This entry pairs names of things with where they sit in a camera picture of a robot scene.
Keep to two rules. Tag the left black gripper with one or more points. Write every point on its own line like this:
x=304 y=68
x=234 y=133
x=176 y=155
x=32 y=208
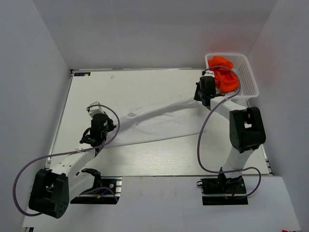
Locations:
x=111 y=126

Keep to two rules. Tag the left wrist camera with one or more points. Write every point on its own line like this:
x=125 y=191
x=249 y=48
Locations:
x=94 y=109

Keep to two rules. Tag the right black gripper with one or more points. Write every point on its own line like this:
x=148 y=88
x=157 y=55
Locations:
x=197 y=97

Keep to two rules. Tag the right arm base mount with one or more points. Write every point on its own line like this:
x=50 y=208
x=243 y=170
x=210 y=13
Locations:
x=215 y=194

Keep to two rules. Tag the dark label sticker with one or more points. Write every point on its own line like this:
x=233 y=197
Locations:
x=82 y=74

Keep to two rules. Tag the orange t shirt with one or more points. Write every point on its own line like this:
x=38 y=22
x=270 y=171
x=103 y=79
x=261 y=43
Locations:
x=225 y=80

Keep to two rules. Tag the white plastic basket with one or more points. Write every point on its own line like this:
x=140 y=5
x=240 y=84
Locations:
x=242 y=68

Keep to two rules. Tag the white t shirt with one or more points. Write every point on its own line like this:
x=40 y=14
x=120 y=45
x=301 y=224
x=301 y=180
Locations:
x=159 y=122

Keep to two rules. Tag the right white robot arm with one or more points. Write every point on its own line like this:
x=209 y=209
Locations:
x=246 y=128

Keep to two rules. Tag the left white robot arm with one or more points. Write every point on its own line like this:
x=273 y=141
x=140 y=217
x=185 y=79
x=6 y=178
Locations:
x=53 y=189

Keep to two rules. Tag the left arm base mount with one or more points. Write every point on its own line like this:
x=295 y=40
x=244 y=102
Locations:
x=106 y=191

